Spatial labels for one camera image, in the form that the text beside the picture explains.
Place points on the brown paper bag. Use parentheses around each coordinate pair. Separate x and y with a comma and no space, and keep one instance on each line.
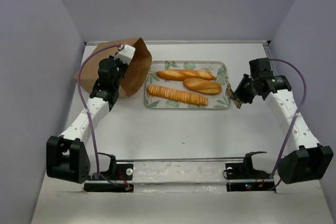
(136,72)

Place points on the fake orange bread roll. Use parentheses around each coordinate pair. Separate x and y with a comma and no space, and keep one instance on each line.
(202,86)

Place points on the fake ridged spiral bread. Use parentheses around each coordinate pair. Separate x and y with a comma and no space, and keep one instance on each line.
(177,95)

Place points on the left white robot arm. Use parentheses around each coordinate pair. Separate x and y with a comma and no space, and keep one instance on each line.
(73,156)

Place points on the fake baguette bread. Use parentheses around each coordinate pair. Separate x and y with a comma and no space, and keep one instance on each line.
(182,74)

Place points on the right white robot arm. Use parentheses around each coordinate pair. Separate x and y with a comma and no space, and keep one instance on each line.
(301,157)

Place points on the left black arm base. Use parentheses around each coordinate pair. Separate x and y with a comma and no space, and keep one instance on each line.
(119,182)

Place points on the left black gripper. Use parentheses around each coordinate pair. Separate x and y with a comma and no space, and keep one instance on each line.
(117,61)

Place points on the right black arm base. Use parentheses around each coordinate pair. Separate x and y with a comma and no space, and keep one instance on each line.
(240,178)

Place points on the metal kitchen tongs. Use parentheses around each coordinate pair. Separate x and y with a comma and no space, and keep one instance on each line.
(232,96)

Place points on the white foreground cover board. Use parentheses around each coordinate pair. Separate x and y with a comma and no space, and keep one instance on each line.
(63,202)

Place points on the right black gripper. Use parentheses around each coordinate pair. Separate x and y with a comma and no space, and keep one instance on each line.
(239,92)

